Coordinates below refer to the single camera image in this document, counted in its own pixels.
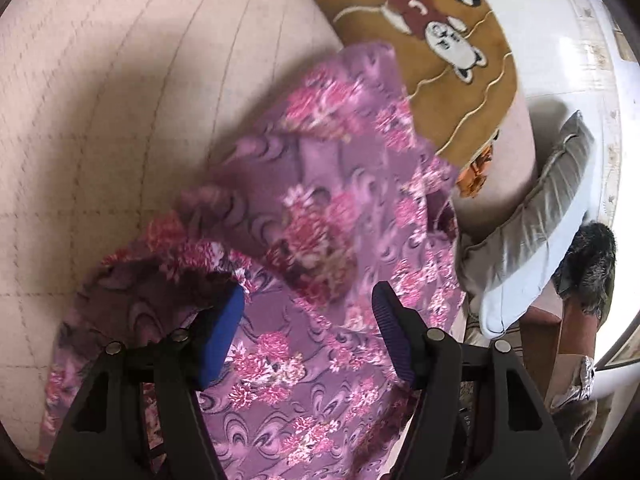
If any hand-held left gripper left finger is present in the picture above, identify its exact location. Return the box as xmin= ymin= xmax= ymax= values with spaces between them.
xmin=44 ymin=284 xmax=247 ymax=480

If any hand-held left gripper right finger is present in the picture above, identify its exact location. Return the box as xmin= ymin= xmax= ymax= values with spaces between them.
xmin=372 ymin=281 xmax=573 ymax=480

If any purple floral garment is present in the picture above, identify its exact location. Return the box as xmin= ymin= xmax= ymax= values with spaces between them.
xmin=42 ymin=42 xmax=468 ymax=480

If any white pillow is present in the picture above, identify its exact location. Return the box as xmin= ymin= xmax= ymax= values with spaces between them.
xmin=477 ymin=220 xmax=591 ymax=341

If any orange printed cloth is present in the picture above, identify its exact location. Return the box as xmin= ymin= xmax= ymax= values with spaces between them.
xmin=457 ymin=140 xmax=501 ymax=198

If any grey pillow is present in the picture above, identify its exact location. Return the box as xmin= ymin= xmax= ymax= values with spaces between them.
xmin=460 ymin=110 xmax=596 ymax=293

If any dark furry slipper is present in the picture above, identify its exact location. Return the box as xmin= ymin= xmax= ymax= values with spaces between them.
xmin=550 ymin=222 xmax=617 ymax=321

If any brown cartoon printed blanket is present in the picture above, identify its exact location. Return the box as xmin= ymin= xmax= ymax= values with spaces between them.
xmin=292 ymin=0 xmax=521 ymax=171

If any pink quilted bed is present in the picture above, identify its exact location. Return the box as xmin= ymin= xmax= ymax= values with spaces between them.
xmin=0 ymin=0 xmax=541 ymax=466

